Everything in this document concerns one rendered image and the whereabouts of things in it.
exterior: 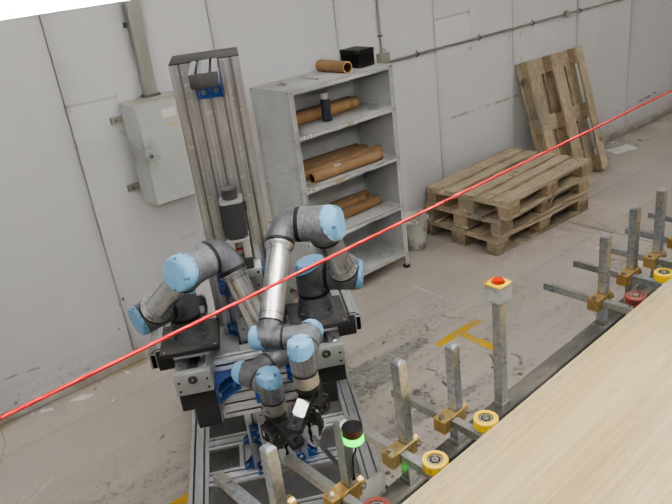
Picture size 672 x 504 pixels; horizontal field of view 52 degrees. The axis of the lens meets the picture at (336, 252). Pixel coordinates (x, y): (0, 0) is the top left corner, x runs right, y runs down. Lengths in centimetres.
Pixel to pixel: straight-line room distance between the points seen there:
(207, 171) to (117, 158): 179
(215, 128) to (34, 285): 209
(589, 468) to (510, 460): 22
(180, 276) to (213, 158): 59
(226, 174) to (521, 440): 139
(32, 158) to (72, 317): 99
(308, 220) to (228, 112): 58
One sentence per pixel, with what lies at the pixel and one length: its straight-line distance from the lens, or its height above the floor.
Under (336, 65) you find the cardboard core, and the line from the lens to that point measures 475.
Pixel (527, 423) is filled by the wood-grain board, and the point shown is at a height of 90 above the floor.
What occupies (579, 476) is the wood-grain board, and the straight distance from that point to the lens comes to 213.
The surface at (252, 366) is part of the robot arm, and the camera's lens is 221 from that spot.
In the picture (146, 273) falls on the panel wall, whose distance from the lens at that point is 458.
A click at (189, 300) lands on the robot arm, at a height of 121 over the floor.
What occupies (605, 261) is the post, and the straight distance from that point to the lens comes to 306.
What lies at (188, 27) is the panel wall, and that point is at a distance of 449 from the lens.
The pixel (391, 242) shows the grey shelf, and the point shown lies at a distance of 542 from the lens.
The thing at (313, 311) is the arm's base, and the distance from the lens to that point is 262.
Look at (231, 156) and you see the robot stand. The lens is 258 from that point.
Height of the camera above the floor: 233
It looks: 24 degrees down
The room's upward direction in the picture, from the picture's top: 8 degrees counter-clockwise
